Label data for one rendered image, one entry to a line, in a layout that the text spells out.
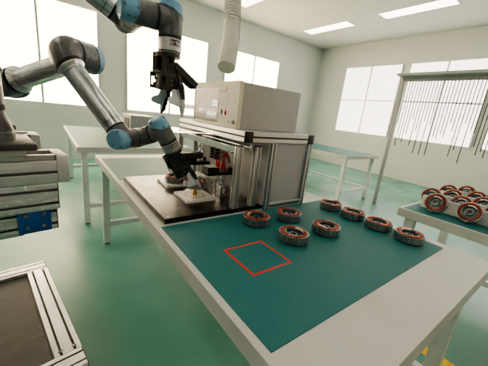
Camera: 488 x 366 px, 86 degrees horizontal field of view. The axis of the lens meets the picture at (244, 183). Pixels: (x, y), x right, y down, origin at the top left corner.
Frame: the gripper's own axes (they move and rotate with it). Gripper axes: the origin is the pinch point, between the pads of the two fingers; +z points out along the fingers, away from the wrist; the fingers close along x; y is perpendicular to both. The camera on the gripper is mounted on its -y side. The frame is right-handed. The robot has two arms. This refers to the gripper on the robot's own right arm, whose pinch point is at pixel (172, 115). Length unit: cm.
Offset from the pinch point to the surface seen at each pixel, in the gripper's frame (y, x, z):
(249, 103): -38.0, 0.7, -8.1
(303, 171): -68, 16, 22
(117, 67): -154, -470, -61
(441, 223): -119, 73, 41
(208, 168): -25.0, -9.1, 23.5
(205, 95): -36.7, -31.0, -10.3
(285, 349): 12, 67, 40
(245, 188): -45, -2, 34
